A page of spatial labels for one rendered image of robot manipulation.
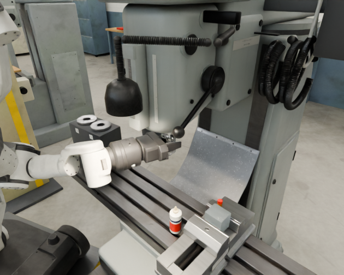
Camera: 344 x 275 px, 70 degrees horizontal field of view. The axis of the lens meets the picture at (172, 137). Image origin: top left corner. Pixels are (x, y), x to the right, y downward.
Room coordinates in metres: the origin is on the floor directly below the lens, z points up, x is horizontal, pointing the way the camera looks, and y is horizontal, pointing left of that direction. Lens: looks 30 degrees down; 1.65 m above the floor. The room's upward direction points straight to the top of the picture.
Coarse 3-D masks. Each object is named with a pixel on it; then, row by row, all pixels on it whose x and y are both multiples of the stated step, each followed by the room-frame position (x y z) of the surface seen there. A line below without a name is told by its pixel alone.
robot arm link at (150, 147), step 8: (144, 136) 0.66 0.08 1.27; (152, 136) 0.65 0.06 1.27; (128, 144) 0.59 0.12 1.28; (136, 144) 0.59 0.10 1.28; (144, 144) 0.61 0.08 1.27; (152, 144) 0.61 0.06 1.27; (160, 144) 0.61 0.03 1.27; (128, 152) 0.57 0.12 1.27; (136, 152) 0.57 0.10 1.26; (144, 152) 0.59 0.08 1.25; (152, 152) 0.59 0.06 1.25; (160, 152) 0.59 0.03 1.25; (128, 160) 0.56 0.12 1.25; (136, 160) 0.57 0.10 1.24; (144, 160) 0.60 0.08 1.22; (152, 160) 0.59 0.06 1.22; (160, 160) 0.60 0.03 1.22; (128, 168) 0.56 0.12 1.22
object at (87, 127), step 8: (80, 120) 1.03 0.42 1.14; (88, 120) 1.03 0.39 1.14; (96, 120) 1.04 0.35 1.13; (104, 120) 1.06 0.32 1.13; (72, 128) 1.01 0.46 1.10; (80, 128) 0.98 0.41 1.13; (88, 128) 0.97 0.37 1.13; (96, 128) 0.95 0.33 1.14; (104, 128) 0.95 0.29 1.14; (112, 128) 0.97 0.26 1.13; (120, 128) 1.00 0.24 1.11; (72, 136) 1.02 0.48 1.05; (80, 136) 0.98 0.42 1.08; (88, 136) 0.94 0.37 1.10; (96, 136) 0.91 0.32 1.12; (104, 136) 0.92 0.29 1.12; (112, 136) 0.95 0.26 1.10; (120, 136) 0.99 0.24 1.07; (104, 144) 0.91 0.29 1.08
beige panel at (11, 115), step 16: (16, 80) 1.90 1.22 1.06; (16, 96) 1.87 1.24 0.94; (0, 112) 1.76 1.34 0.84; (16, 112) 1.84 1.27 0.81; (16, 128) 1.81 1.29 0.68; (32, 144) 1.87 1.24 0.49; (16, 192) 1.69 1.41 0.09; (32, 192) 1.75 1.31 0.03; (48, 192) 1.75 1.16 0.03; (16, 208) 1.54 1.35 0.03
